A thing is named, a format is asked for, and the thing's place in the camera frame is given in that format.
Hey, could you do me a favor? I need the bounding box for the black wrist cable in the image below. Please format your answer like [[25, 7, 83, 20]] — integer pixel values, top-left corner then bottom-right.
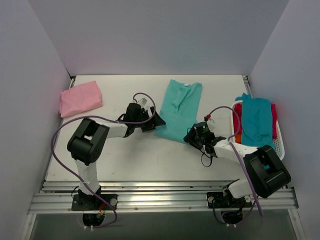
[[186, 127, 216, 169]]

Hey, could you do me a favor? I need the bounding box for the mint green t-shirt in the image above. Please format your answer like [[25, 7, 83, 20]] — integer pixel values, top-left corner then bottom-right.
[[154, 79, 203, 143]]

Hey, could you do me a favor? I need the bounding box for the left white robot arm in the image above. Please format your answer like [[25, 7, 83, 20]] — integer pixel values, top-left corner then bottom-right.
[[67, 103, 166, 210]]

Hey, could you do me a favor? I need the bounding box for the orange t-shirt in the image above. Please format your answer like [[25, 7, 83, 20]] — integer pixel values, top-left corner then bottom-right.
[[235, 133, 242, 144]]

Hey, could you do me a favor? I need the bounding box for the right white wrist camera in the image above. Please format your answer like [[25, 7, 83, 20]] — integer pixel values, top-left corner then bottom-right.
[[204, 114, 215, 124]]

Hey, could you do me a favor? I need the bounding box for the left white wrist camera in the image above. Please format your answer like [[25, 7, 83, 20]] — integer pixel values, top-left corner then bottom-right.
[[133, 97, 148, 108]]

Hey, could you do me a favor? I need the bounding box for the folded pink t-shirt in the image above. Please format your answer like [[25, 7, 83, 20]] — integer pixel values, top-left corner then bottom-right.
[[59, 80, 103, 118]]

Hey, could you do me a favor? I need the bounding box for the teal blue t-shirt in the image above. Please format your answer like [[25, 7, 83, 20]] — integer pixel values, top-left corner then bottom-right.
[[235, 93, 275, 149]]

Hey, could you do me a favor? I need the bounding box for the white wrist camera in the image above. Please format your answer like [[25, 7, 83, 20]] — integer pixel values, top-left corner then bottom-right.
[[133, 97, 148, 108], [204, 114, 215, 124]]

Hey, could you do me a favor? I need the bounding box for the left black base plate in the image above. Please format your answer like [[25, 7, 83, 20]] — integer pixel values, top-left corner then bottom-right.
[[71, 193, 118, 211]]

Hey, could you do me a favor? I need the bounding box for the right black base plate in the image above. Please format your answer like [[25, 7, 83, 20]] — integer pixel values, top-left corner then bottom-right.
[[206, 191, 252, 209]]

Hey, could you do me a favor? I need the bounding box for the aluminium rail frame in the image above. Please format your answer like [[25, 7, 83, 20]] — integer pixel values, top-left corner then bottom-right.
[[26, 74, 300, 240]]

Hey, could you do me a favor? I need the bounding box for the red t-shirt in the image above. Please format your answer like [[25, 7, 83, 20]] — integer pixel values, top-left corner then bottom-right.
[[233, 103, 278, 139]]

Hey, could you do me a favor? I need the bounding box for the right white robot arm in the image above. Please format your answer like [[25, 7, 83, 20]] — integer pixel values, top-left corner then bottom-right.
[[183, 121, 291, 207]]

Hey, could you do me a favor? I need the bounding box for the white laundry basket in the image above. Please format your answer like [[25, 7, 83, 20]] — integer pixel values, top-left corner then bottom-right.
[[230, 100, 285, 161]]

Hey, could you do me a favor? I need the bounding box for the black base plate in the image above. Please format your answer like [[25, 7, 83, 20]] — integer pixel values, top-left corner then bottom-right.
[[206, 191, 252, 209], [71, 193, 118, 211]]

